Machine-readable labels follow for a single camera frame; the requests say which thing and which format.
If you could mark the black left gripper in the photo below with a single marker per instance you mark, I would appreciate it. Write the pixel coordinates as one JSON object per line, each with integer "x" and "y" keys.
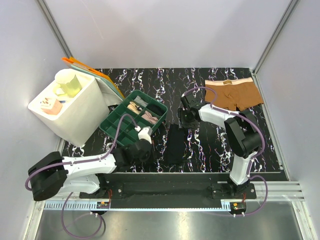
{"x": 148, "y": 159}

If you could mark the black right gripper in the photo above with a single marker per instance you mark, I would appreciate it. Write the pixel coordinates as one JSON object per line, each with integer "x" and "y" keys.
{"x": 181, "y": 122}

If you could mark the black underwear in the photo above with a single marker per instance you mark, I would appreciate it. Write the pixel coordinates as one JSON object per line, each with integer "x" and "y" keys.
{"x": 175, "y": 146}

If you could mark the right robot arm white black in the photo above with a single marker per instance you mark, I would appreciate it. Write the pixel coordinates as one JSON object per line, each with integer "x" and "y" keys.
{"x": 243, "y": 135}

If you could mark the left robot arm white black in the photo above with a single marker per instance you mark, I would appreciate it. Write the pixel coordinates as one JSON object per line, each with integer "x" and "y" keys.
{"x": 54, "y": 174}

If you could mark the pink rolled sock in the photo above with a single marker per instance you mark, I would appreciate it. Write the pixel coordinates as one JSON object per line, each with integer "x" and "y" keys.
{"x": 150, "y": 118}

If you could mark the green divided organizer tray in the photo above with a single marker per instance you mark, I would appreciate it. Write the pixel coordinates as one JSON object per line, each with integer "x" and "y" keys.
{"x": 127, "y": 120}

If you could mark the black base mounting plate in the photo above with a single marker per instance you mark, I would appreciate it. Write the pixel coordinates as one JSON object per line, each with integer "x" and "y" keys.
{"x": 184, "y": 177}

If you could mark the beige rolled sock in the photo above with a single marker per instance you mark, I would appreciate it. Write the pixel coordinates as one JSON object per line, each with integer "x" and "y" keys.
{"x": 132, "y": 106}

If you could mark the grey rolled sock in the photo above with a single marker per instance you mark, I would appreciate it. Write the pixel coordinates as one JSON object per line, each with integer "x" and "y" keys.
{"x": 141, "y": 102}

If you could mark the brown boxer briefs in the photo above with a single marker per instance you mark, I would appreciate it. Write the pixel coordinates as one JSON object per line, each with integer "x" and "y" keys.
{"x": 233, "y": 95}

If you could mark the white storage bin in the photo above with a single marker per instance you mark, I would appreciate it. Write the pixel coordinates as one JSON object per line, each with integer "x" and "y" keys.
{"x": 79, "y": 116}

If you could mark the yellow green cup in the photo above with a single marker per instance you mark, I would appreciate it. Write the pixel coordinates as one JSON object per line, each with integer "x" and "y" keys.
{"x": 67, "y": 83}

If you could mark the pink box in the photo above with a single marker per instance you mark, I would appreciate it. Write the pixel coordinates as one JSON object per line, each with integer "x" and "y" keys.
{"x": 51, "y": 106}

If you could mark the orange and teal folders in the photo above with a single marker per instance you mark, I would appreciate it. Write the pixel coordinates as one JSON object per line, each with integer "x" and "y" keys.
{"x": 81, "y": 67}

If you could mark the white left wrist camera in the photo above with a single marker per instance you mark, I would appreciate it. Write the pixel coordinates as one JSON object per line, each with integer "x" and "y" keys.
{"x": 144, "y": 133}

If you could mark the aluminium front rail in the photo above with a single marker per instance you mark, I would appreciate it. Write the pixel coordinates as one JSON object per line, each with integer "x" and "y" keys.
{"x": 173, "y": 196}

